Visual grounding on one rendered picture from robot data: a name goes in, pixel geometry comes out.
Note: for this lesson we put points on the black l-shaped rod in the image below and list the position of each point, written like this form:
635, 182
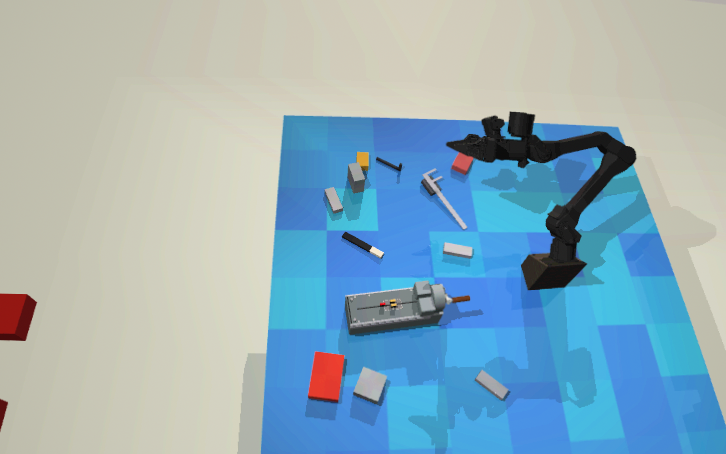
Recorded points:
389, 164

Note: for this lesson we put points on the orange-brown rectangular block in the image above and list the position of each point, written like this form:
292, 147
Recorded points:
363, 159

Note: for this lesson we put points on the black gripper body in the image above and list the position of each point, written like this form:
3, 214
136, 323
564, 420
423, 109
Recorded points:
494, 149

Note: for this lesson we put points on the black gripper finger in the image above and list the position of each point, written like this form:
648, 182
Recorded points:
474, 150
464, 141

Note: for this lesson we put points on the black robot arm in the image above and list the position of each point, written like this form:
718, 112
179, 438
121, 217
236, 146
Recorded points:
562, 220

